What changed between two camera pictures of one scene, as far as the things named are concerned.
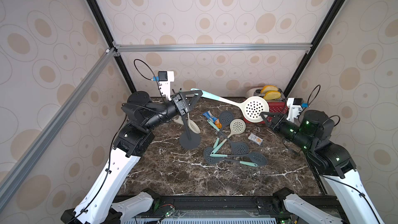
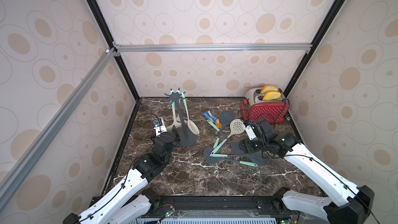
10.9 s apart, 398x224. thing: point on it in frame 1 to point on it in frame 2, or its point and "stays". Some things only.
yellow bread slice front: (272, 95) stays
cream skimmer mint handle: (252, 107) to (192, 126)
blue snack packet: (209, 116) stays
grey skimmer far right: (225, 118) stays
